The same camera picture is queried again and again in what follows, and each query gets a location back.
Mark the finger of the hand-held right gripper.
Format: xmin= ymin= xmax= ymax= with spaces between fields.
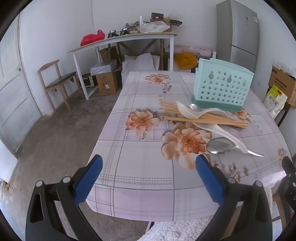
xmin=281 ymin=156 xmax=296 ymax=178

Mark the white door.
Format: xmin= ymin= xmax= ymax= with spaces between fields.
xmin=0 ymin=14 xmax=43 ymax=153

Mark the dark wooden stool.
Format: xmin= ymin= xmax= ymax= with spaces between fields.
xmin=274 ymin=102 xmax=292 ymax=128

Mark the white fluffy cushion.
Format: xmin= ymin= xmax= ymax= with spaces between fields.
xmin=138 ymin=185 xmax=281 ymax=241

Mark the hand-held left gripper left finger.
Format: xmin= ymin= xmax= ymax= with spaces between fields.
xmin=25 ymin=155 xmax=103 ymax=241

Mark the pink floral roll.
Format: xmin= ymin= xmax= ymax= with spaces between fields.
xmin=172 ymin=44 xmax=213 ymax=58

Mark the small cardboard box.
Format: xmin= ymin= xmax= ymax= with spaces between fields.
xmin=96 ymin=70 xmax=122 ymax=95

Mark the white sack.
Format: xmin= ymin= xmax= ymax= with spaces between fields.
xmin=121 ymin=53 xmax=160 ymax=81

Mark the wooden chair with dark seat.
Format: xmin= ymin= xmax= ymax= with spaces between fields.
xmin=38 ymin=59 xmax=84 ymax=112

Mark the light wooden chair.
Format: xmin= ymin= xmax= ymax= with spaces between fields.
xmin=270 ymin=185 xmax=288 ymax=224

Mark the large metal spoon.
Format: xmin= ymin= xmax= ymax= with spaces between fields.
xmin=206 ymin=137 xmax=264 ymax=157

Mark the silver case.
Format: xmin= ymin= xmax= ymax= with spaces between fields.
xmin=80 ymin=74 xmax=97 ymax=88

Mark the pile of wooden chopsticks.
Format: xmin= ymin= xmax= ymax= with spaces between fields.
xmin=159 ymin=100 xmax=251 ymax=130

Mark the large cardboard box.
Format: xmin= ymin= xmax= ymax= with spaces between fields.
xmin=268 ymin=65 xmax=296 ymax=108

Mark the white plastic spoon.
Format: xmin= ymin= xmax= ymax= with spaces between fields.
xmin=191 ymin=122 xmax=248 ymax=154
xmin=176 ymin=101 xmax=228 ymax=120

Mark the white side table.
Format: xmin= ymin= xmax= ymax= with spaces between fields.
xmin=67 ymin=32 xmax=178 ymax=100

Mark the clear plastic bag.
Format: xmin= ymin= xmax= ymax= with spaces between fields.
xmin=139 ymin=21 xmax=171 ymax=33

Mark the white and green rice bag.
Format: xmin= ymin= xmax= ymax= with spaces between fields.
xmin=263 ymin=85 xmax=288 ymax=120

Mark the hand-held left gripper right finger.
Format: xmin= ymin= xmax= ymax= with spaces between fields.
xmin=195 ymin=154 xmax=273 ymax=241

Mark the mint green utensil holder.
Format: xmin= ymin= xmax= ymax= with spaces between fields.
xmin=191 ymin=58 xmax=255 ymax=113

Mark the red plastic bag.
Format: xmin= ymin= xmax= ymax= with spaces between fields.
xmin=80 ymin=29 xmax=105 ymax=46

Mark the grey wrapped box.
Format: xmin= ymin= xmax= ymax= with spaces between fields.
xmin=90 ymin=60 xmax=118 ymax=76

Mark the yellow bag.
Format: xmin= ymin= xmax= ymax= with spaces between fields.
xmin=174 ymin=51 xmax=198 ymax=69

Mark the grey refrigerator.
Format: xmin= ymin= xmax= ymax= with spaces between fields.
xmin=216 ymin=0 xmax=260 ymax=73

